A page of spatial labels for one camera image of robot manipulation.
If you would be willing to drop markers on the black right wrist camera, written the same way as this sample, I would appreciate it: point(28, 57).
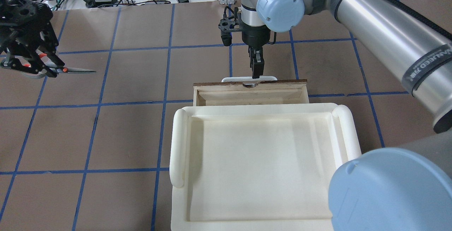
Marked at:
point(230, 22)

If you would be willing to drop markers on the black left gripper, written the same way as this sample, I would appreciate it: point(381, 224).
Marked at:
point(22, 37)

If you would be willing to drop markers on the cream plastic tray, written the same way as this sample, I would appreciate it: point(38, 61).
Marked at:
point(258, 167)

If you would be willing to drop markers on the wooden drawer with white handle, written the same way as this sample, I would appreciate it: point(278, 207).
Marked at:
point(266, 90)

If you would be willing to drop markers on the orange grey handled scissors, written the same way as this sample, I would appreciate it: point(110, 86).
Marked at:
point(51, 65)

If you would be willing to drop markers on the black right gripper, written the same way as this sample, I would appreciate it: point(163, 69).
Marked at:
point(257, 37)

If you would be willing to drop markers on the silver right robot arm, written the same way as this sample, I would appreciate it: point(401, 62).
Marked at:
point(400, 53)

